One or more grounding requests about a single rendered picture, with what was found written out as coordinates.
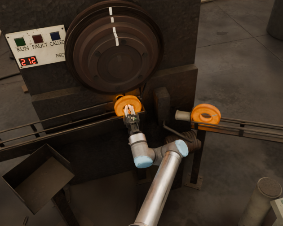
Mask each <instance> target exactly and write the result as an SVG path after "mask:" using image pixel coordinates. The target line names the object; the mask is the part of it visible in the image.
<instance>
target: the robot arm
mask: <svg viewBox="0 0 283 226"><path fill-rule="evenodd" d="M128 108H129V111H130V112H131V114H129V113H128ZM123 121H124V124H125V125H126V128H128V133H129V134H130V135H129V136H130V137H129V143H128V144H130V147H131V150H132V154H133V159H134V163H135V166H136V167H137V168H147V167H149V166H151V165H159V169H158V171H157V173H156V175H155V178H154V180H153V182H152V184H151V187H150V188H149V191H148V193H147V195H146V197H145V200H144V202H143V204H142V206H141V209H140V211H139V213H138V215H137V218H136V220H135V222H134V224H131V225H129V226H157V224H158V221H159V218H160V215H161V213H162V211H163V208H164V205H165V202H166V199H167V197H168V194H169V191H170V189H171V186H172V183H173V181H174V178H175V175H176V172H177V169H178V167H179V164H180V162H181V160H182V158H183V157H186V156H187V155H188V147H187V145H186V144H185V142H184V141H183V140H176V141H174V142H171V143H169V144H166V145H164V146H161V147H158V148H149V147H148V145H147V141H146V137H145V135H144V134H143V133H142V132H141V131H140V130H139V125H140V119H139V115H138V113H136V112H135V110H134V109H133V106H131V105H129V104H128V105H126V106H125V109H124V116H123Z"/></svg>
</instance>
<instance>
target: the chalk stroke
mask: <svg viewBox="0 0 283 226"><path fill-rule="evenodd" d="M109 11H110V15H112V9H111V7H110V8H109ZM111 22H114V19H113V17H111ZM113 33H114V35H115V37H116V39H115V40H116V45H117V46H118V45H119V42H118V38H117V34H116V31H115V27H113Z"/></svg>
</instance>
